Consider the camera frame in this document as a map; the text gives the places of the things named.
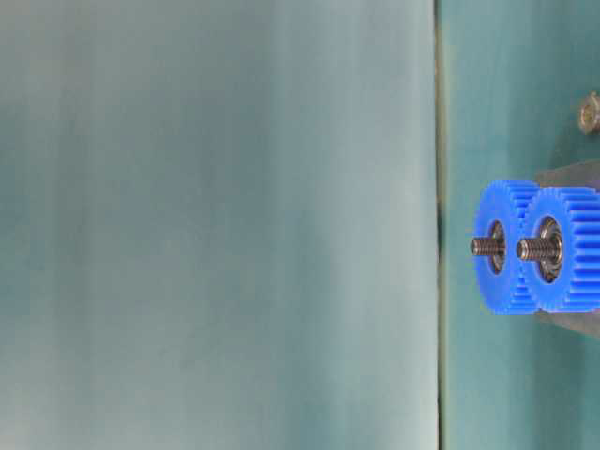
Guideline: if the threaded steel shaft, far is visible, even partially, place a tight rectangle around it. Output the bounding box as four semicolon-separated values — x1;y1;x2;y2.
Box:
471;237;505;257

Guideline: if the threaded steel shaft, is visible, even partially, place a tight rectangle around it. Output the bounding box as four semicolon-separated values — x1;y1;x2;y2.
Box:
471;237;505;257
517;238;561;261

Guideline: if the threaded steel shaft, near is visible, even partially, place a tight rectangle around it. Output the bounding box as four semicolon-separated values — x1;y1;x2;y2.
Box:
517;238;561;261

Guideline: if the blue gear, far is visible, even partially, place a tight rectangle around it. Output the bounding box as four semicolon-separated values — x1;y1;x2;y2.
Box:
473;180;540;315

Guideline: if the blue gear, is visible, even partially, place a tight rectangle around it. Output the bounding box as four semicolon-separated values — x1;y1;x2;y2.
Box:
473;180;540;315
522;187;599;313

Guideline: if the blue gear, near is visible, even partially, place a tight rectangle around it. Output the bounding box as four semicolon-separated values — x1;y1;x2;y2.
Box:
522;187;599;313

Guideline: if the grey metal base plate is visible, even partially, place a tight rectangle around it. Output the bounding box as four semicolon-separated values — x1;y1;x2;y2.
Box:
534;159;599;339

